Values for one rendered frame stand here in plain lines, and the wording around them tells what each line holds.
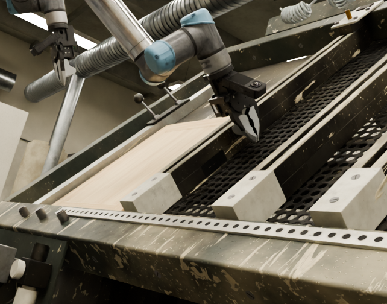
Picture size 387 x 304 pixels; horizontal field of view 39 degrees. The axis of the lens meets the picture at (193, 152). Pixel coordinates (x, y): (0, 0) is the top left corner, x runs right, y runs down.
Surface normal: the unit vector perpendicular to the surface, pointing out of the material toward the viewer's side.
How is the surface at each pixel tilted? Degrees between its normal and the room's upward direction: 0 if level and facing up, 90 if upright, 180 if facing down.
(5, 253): 90
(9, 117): 90
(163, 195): 90
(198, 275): 140
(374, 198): 90
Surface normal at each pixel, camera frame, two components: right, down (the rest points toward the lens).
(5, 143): 0.55, -0.07
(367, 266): -0.43, -0.86
